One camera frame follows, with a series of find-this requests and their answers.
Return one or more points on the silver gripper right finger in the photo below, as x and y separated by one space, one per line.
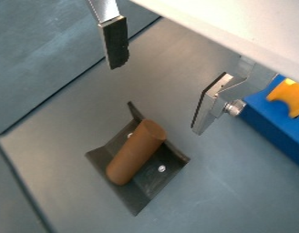
222 95

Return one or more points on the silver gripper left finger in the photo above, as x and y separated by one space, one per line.
113 28

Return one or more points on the brown wooden cylinder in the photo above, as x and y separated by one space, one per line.
132 155

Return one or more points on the blue foam shape-sorter block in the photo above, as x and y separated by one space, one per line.
267 117

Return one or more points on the yellow notched block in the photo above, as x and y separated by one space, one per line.
286 92

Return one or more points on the dark grey curved cradle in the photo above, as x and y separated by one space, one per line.
156 173

